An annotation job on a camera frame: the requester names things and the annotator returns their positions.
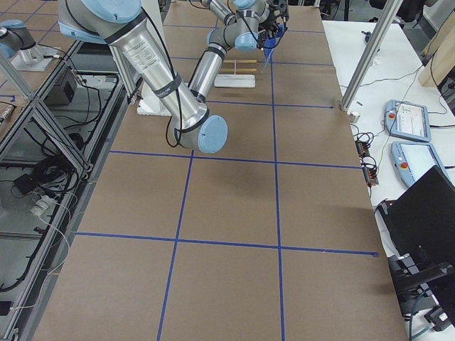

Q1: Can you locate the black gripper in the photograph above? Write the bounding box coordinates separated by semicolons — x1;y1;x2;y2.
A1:
264;0;289;31

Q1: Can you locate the blue microfiber towel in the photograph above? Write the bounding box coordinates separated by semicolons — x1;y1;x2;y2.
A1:
261;24;285;73

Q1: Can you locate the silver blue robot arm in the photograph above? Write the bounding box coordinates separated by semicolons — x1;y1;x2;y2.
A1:
1;19;36;59
58;0;289;153

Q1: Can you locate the wooden towel rack white base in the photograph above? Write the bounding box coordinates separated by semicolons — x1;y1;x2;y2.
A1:
214;59;257;88

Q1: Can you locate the upper orange grey usb hub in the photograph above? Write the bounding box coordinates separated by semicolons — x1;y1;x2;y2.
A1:
355;141;370;158

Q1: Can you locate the orange grey usb hub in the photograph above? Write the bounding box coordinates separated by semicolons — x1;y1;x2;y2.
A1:
363;166;379;188
355;141;370;158

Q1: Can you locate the wooden board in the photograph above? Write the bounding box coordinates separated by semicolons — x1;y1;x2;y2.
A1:
419;1;454;87

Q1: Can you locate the upper teach pendant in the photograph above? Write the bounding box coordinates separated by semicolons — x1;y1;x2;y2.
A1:
385;99;431;142

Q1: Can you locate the teach pendant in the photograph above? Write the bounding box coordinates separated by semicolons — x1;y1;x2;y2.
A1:
385;99;431;142
391;141;448;188

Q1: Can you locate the lower orange grey usb hub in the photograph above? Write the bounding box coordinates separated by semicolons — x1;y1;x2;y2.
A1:
363;166;379;188

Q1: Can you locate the lower teach pendant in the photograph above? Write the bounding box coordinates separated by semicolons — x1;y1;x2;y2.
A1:
391;141;448;188

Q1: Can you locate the brown paper table cover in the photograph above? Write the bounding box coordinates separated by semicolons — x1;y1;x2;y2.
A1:
33;6;407;340

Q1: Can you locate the black electronics box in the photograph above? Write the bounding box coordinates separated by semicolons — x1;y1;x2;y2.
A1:
44;67;77;106

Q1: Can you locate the black laptop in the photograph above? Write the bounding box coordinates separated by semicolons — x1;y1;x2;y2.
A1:
376;166;454;267

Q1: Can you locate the white power strip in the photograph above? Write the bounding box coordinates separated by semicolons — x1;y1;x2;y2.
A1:
31;195;56;216

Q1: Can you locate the black power adapter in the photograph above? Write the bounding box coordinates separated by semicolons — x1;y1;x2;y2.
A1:
14;174;36;195

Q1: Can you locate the aluminium frame post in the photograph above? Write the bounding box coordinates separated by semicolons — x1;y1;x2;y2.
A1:
340;0;402;112

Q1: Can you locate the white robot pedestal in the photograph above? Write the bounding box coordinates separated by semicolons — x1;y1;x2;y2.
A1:
137;82;171;117

